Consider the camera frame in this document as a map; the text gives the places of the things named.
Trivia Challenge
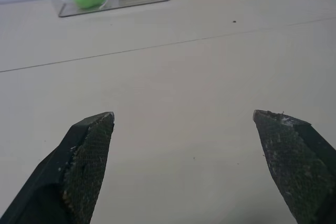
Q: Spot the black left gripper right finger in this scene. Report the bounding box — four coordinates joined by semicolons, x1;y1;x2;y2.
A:
252;109;336;224

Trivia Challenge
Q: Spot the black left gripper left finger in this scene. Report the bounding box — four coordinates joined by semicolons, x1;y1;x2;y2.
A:
0;111;116;224

